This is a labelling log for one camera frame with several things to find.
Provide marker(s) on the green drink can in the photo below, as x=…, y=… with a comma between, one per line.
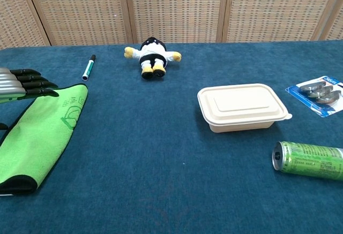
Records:
x=311, y=161

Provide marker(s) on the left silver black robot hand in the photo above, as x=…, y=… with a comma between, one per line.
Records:
x=16, y=85

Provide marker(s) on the black white plush doll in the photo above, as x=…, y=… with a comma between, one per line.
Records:
x=152, y=57

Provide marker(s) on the blue blister pack of clips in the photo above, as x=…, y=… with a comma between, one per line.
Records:
x=319, y=94

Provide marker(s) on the cream lidded food container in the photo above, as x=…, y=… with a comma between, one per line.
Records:
x=241, y=108

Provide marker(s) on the blue carpet table mat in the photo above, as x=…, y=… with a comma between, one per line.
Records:
x=160, y=164

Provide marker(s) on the white green marker pen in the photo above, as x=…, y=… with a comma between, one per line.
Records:
x=88, y=67

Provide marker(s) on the grey green cloth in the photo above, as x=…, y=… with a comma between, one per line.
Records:
x=40, y=137

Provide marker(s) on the wicker folding screen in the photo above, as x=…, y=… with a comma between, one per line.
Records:
x=174, y=8

